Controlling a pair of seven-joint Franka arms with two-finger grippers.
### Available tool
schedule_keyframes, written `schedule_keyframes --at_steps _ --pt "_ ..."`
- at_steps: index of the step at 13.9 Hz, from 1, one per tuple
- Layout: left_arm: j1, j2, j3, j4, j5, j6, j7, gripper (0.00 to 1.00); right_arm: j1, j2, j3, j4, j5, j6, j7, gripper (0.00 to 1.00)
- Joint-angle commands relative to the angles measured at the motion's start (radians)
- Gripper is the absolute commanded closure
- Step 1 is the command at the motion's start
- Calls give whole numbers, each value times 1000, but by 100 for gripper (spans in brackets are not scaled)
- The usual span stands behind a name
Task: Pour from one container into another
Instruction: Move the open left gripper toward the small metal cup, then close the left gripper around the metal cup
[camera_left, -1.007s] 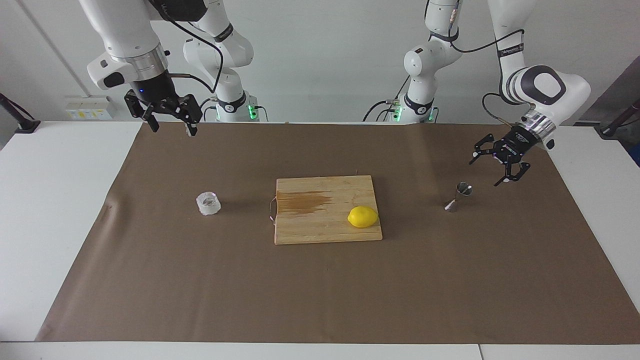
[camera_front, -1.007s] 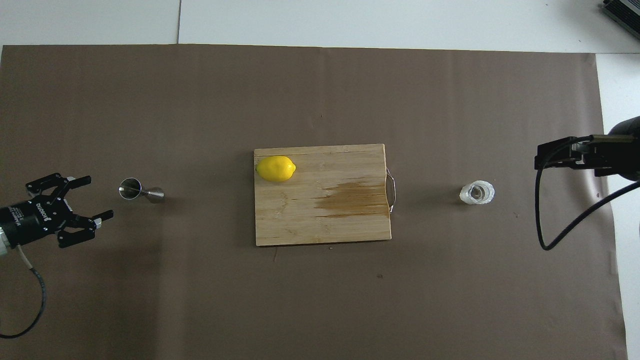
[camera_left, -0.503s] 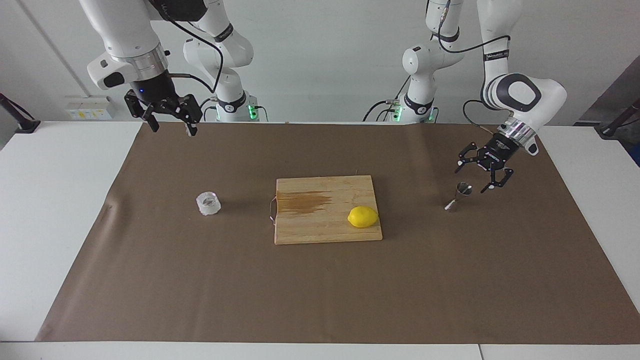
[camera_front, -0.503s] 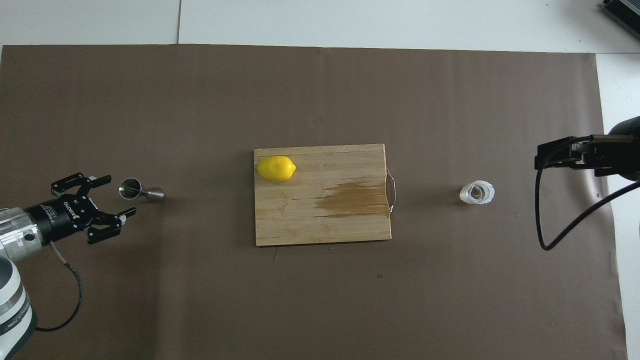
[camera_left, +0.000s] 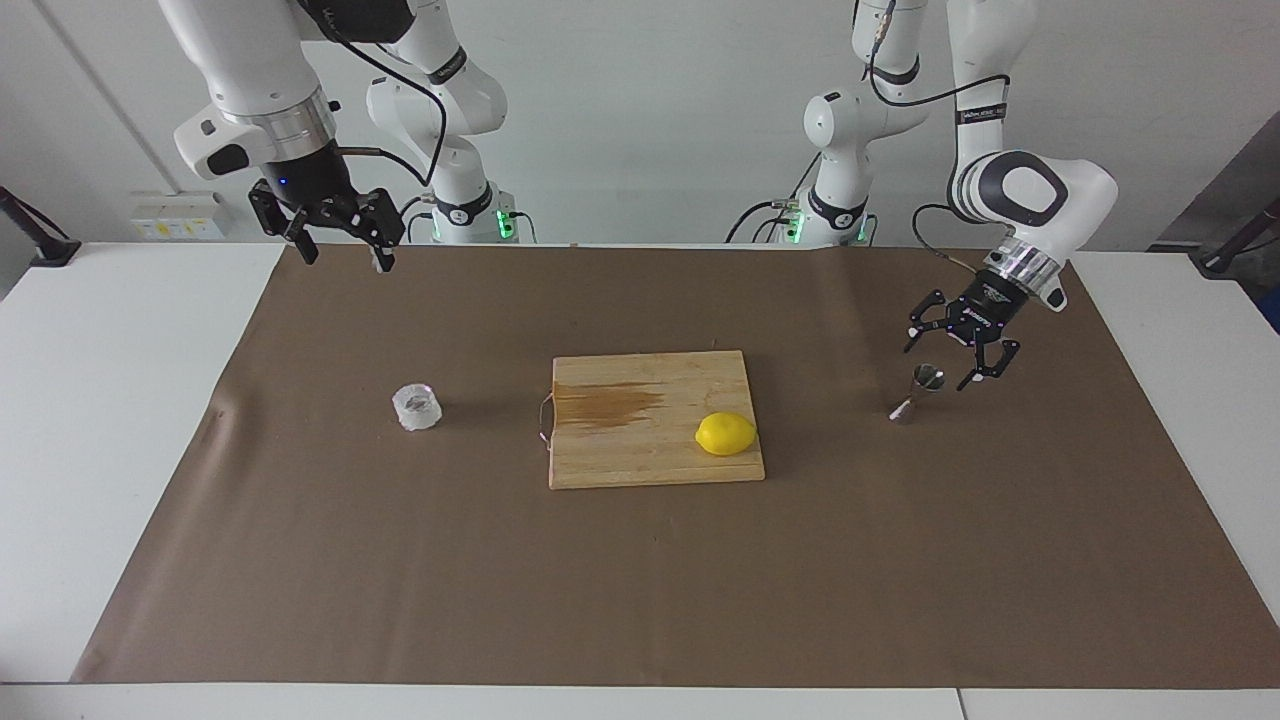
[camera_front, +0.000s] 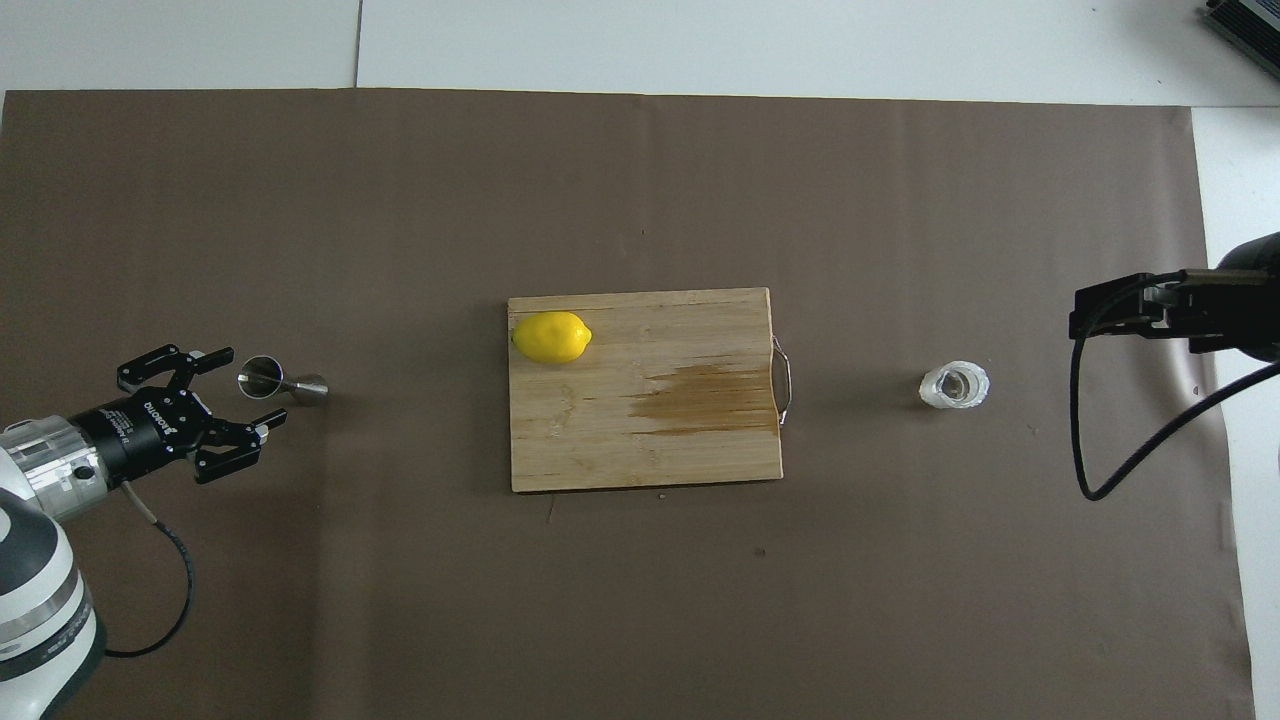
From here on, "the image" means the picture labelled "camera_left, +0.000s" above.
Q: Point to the black clamp stand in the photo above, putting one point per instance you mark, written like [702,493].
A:
[45,245]
[1225,258]

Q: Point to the small clear crinkled cup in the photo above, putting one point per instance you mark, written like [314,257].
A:
[417,408]

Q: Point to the wooden cutting board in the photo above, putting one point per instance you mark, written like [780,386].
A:
[650,450]

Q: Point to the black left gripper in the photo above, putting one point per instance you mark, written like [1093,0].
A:
[990,305]

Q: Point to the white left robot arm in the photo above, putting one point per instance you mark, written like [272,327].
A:
[1080,190]

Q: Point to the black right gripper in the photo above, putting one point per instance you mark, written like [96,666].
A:
[310,180]

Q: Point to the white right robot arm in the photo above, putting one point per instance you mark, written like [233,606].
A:
[260,70]

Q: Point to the white wall socket box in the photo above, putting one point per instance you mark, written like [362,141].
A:
[178,215]

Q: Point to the brown paper table mat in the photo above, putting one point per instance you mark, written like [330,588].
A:
[400,580]

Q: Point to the yellow lemon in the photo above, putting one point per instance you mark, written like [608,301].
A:
[725,434]

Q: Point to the steel double jigger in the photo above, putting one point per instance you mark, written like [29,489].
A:
[905,410]

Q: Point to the blue object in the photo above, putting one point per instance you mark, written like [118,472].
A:
[1273,312]

